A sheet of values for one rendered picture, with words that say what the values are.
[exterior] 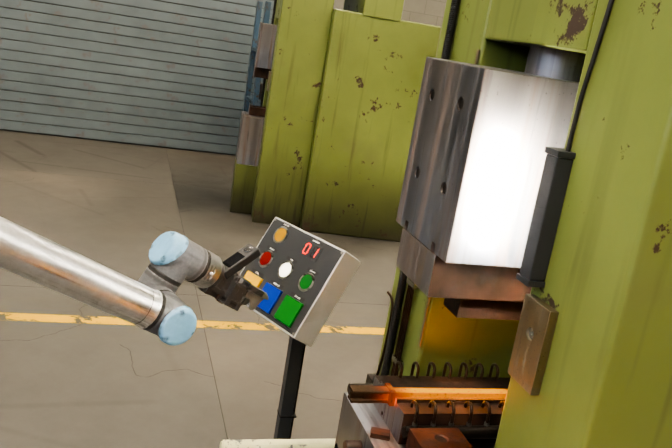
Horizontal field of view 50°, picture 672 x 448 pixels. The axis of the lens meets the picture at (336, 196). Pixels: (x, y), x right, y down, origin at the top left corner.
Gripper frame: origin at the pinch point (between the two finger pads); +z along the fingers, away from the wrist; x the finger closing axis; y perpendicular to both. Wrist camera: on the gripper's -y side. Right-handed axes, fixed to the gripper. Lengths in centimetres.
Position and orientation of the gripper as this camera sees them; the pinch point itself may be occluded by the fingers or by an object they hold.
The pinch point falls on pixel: (265, 294)
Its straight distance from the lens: 199.1
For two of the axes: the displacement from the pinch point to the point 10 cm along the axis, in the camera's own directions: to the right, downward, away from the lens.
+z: 5.7, 4.6, 6.8
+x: 6.4, 2.7, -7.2
